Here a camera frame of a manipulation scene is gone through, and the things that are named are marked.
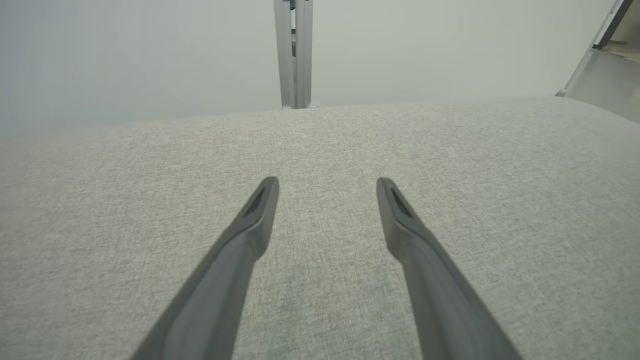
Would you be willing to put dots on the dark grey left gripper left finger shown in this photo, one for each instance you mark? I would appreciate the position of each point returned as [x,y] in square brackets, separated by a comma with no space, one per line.
[225,280]

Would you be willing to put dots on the grey double metal post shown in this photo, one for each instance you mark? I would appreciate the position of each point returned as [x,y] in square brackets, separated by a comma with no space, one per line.
[286,50]

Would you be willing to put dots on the grey fabric sofa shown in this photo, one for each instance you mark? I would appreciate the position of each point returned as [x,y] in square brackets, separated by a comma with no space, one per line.
[100,225]

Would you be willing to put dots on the grey metal frame panel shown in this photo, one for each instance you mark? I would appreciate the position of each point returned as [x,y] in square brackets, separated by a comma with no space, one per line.
[602,80]

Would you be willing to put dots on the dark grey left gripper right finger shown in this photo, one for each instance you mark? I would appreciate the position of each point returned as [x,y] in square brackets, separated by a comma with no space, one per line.
[430,280]

